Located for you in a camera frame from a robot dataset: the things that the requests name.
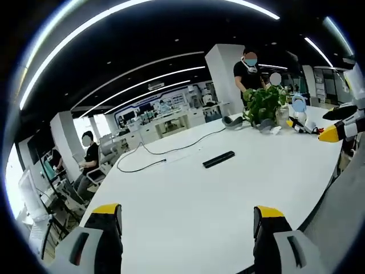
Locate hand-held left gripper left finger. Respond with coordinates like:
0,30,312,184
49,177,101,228
52,203,124,274

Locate white office chair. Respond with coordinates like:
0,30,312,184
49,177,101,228
85,145,113,186

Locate black cable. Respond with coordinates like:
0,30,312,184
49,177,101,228
117,126,227,173

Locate white display counter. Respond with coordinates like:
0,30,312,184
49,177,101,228
138,109,206,143

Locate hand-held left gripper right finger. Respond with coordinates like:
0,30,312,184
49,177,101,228
252,205,329,274

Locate grey office chair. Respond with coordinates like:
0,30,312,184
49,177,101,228
296,162,365,274

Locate black remote control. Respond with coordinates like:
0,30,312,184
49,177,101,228
202,151,236,169

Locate white pillar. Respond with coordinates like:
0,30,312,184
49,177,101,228
204,43,248,120

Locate green potted plant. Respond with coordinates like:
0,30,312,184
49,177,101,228
242,85,291,128

